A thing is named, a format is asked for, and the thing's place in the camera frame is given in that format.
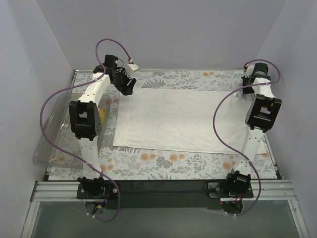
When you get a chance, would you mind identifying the orange patterned towel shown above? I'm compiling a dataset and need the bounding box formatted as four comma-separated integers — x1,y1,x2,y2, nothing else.
98,107,107,127

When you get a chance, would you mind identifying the white towel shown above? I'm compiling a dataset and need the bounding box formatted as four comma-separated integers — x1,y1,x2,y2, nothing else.
113,88,251,154

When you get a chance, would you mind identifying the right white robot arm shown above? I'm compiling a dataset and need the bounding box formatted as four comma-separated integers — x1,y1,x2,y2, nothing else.
224,60,282,197

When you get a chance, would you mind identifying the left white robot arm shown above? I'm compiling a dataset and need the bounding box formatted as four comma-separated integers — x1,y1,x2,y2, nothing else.
69,55,139,198

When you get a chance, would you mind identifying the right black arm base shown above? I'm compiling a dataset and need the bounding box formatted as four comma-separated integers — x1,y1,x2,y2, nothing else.
203,180,254,214

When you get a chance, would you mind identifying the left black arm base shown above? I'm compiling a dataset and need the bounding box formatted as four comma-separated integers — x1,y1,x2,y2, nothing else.
76,179,119,215

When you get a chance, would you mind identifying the floral patterned table mat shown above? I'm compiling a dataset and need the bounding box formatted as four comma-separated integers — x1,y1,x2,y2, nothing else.
48,69,277,181

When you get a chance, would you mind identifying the clear plastic bin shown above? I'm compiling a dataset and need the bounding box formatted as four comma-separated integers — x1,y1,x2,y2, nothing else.
33,93,111,169

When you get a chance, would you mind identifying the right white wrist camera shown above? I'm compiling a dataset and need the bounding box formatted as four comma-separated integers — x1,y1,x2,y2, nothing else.
243,63,255,78

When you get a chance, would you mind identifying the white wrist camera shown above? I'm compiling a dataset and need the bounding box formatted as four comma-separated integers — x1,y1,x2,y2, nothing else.
125,63,140,78
243,63,255,78

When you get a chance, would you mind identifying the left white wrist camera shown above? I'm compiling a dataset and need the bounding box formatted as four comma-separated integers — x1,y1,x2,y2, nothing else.
125,63,140,78

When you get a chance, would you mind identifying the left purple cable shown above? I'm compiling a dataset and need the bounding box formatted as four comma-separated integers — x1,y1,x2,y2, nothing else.
39,39,134,222

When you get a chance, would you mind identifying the aluminium frame rail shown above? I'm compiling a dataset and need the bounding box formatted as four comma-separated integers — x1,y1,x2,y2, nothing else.
32,180,297,201

